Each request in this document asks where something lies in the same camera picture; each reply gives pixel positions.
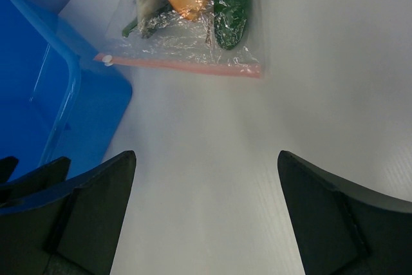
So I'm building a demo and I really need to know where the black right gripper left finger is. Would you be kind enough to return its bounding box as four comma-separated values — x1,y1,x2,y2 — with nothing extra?
1,151,136,274

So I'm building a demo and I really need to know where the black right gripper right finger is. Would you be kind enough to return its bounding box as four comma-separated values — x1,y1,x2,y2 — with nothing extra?
277,151,411,274

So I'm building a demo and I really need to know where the clear zip top bag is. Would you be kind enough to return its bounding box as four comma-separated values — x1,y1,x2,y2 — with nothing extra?
95,0,262,78

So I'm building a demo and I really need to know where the green fake cucumber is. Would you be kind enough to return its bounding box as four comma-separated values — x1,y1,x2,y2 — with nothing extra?
213,0,252,50

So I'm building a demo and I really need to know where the blue plastic bin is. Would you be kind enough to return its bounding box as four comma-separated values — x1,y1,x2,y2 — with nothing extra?
1,0,132,181

